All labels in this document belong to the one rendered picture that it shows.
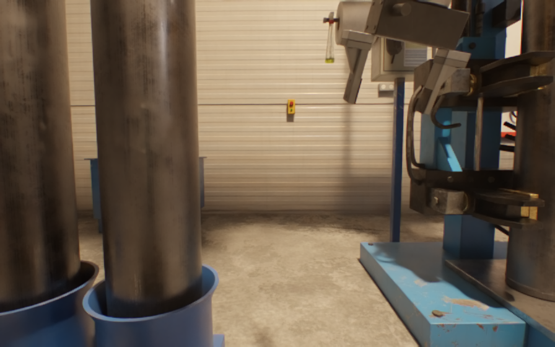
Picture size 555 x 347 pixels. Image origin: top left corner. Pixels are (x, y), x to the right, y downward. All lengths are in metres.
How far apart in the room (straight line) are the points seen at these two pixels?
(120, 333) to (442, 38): 0.77
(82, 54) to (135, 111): 3.23
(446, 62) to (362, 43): 0.14
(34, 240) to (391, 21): 0.80
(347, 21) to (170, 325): 1.85
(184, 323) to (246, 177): 2.47
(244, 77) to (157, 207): 2.63
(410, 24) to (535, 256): 1.10
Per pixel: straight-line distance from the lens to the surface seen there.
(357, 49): 0.47
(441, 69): 0.53
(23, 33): 0.83
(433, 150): 1.40
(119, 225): 0.65
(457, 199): 1.30
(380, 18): 0.46
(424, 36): 0.49
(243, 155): 3.05
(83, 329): 0.93
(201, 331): 0.75
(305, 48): 3.22
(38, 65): 0.82
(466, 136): 1.72
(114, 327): 0.69
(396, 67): 2.06
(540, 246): 1.40
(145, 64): 0.63
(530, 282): 1.44
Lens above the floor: 0.69
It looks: 5 degrees down
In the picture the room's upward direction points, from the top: straight up
